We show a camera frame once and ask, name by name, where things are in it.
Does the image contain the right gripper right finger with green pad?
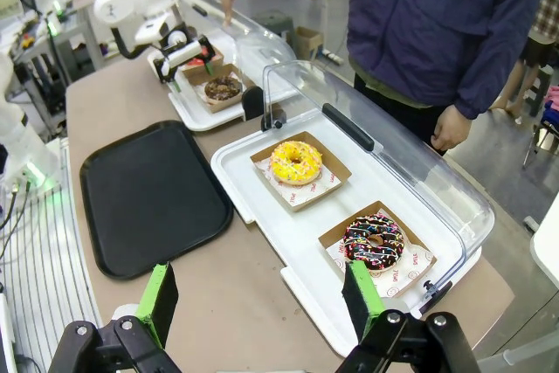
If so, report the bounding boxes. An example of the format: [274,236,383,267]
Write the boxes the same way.
[338,260,481,373]

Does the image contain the grey plastic stool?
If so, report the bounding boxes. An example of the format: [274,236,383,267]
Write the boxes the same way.
[257,10,293,46]

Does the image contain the white display case base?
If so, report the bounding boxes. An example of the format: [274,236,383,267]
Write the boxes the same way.
[168,75,299,133]

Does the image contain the bystander in plaid shirt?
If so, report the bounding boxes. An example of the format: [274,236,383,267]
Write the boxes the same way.
[488,0,559,126]

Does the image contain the thin green cables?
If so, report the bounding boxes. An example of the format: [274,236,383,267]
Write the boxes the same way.
[0,178,34,263]

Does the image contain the open cardboard box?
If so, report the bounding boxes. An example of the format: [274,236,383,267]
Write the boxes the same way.
[294,26,325,62]

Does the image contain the white display tray, clear lid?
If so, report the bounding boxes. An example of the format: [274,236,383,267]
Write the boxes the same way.
[210,117,484,359]

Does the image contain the brown cardboard donut tray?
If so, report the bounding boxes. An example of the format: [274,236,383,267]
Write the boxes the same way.
[249,130,353,213]
[186,63,257,114]
[181,44,225,75]
[317,201,438,300]

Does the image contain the chocolate nut donut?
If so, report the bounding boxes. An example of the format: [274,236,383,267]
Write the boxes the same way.
[204,76,243,101]

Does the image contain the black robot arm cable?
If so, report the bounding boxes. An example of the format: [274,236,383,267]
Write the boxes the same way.
[110,26,152,60]

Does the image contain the chocolate donut coloured sprinkles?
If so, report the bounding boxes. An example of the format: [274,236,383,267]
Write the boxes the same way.
[342,214,410,273]

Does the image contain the clear display case lid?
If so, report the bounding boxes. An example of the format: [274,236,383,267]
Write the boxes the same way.
[260,59,497,300]

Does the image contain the person's left hand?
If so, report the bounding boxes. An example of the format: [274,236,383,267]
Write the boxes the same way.
[430,105,473,153]

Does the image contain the white printed paper liner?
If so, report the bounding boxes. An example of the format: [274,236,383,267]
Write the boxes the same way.
[255,157,342,209]
[327,209,434,298]

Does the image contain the yellow sprinkled donut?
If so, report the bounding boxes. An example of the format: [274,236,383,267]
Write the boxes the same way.
[269,140,323,185]

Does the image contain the person's black trousers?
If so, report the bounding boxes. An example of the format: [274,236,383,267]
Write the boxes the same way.
[352,72,460,156]

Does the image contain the person's left forearm navy sleeve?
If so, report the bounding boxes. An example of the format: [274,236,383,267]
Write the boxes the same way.
[453,27,545,121]

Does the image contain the black plastic serving tray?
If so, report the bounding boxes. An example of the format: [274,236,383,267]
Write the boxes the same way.
[79,119,234,281]

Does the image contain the cluttered background workbench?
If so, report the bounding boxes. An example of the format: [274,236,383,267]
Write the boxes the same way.
[0,0,108,129]

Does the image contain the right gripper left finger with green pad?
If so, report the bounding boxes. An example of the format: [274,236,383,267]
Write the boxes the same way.
[48,261,180,373]

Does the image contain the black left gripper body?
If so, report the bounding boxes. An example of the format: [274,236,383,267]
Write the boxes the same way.
[150,25,217,85]

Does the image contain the far white display tray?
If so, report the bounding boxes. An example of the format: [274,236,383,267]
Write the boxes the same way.
[179,0,294,121]

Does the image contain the metal frame chair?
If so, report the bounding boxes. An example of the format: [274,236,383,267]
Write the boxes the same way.
[521,121,559,169]

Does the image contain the navy blue jacket torso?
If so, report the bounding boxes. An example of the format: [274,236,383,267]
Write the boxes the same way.
[347,0,549,121]

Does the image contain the ribbed metal bench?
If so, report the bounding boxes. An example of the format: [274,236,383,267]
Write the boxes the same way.
[0,136,105,373]

